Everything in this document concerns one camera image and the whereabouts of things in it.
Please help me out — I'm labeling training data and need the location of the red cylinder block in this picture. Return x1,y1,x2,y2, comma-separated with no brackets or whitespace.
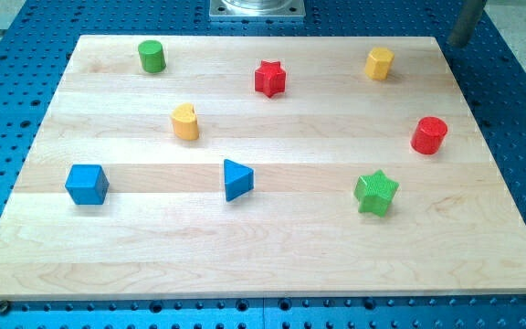
410,116,448,155

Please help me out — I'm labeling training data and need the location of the blue cube block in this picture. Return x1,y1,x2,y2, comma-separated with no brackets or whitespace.
65,164,110,205

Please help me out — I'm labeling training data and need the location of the red star block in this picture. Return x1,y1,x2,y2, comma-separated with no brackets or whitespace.
254,60,287,98

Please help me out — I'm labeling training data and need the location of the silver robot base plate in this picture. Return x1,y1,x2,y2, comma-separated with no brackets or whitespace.
208,0,306,20

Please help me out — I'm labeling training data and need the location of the blue triangle block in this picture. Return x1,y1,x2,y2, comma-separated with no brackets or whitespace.
223,159,254,202

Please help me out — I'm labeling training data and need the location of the yellow heart block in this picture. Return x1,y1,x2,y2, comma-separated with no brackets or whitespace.
170,103,199,141

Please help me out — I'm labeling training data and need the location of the green cylinder block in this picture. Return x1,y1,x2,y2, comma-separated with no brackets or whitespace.
138,40,166,73

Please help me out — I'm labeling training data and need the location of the green star block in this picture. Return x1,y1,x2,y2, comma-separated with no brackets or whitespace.
353,170,399,218

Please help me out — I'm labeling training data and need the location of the wooden board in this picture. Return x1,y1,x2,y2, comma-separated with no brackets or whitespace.
0,35,526,301

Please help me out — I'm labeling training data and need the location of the yellow hexagon block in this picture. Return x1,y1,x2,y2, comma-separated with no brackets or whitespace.
364,47,395,80

